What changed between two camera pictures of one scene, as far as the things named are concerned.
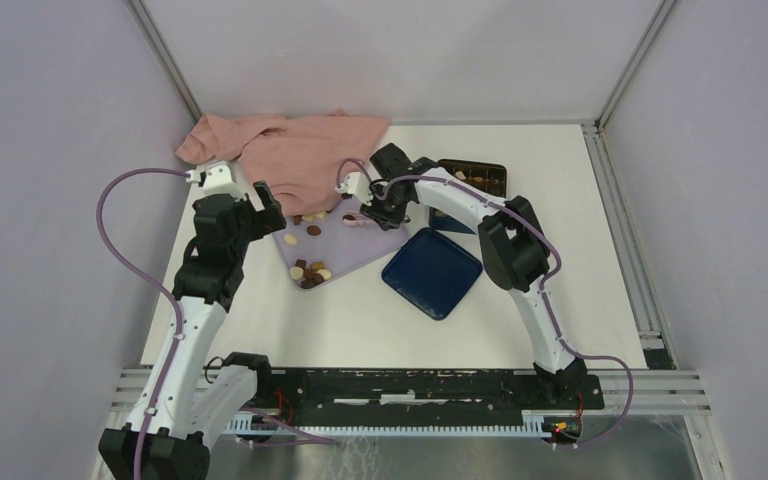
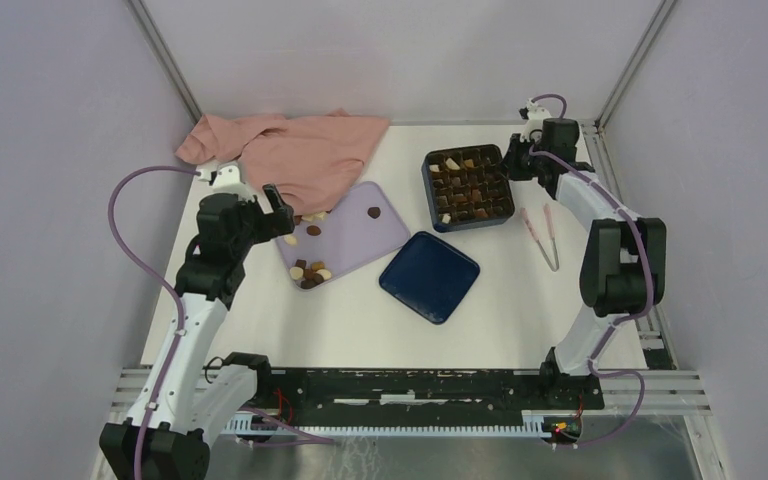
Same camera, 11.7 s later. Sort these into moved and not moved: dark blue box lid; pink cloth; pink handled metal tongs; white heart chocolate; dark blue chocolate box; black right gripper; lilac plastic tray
Moved: dark blue chocolate box; pink handled metal tongs; black right gripper
Not moved: pink cloth; lilac plastic tray; dark blue box lid; white heart chocolate
